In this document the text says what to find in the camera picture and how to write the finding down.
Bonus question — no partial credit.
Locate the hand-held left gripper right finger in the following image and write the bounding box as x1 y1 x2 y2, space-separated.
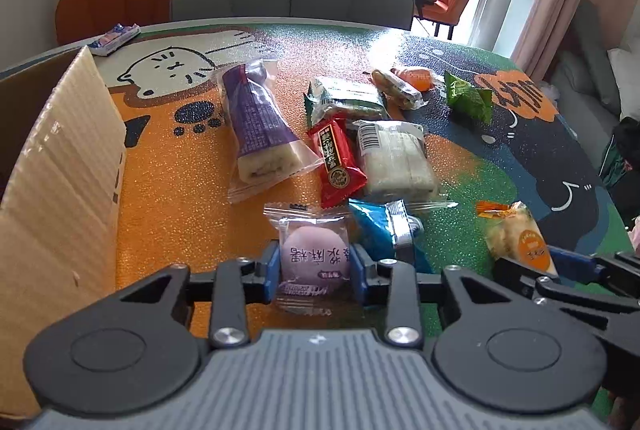
350 244 506 347

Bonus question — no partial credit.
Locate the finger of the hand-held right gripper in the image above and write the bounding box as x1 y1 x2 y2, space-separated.
550 249 640 298
492 256 640 333

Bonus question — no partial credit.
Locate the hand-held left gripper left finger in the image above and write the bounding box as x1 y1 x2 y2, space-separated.
117 242 281 348

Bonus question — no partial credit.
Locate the round purple mochi packet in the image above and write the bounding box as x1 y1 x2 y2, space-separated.
263 204 349 315

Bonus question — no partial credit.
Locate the blue snack packet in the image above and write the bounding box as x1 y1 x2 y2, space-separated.
348 199 436 275

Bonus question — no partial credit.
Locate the orange label rice cracker packet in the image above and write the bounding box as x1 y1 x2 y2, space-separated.
475 201 558 278

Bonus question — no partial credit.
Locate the red snack packet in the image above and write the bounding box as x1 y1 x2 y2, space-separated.
306 117 368 209

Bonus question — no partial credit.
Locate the white layered cake packet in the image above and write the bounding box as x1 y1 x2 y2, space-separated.
352 120 441 201

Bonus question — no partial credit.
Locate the long purple cake packet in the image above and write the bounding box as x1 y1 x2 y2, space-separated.
216 58 325 203

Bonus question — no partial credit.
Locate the green and white biscuit packet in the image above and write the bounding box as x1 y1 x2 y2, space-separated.
303 76 391 123

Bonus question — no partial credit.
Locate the brown and white snack packet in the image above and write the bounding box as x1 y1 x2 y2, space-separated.
371 68 423 111

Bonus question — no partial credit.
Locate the green leaf-shaped snack packet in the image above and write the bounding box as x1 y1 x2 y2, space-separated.
444 71 493 125

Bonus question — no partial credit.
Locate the cardboard box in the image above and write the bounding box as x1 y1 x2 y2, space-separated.
0 46 128 416

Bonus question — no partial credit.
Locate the dark clothes pile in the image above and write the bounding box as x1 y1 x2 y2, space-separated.
597 117 640 221

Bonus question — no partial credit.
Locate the cat print table mat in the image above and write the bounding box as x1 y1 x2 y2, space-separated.
0 22 633 411

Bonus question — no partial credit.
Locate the white fluffy wad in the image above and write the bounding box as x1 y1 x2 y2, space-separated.
537 80 561 103

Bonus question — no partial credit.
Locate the grey sofa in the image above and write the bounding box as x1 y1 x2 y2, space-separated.
547 0 640 171

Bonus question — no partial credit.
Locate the white pillow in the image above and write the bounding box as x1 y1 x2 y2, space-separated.
607 47 640 121

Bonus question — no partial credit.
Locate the small orange snack packet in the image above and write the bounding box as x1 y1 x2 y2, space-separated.
390 66 441 91

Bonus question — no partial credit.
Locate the grey cushion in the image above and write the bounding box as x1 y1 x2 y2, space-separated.
570 2 621 111

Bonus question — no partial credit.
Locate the blue tissue pack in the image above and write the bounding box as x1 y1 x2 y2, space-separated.
89 24 141 57

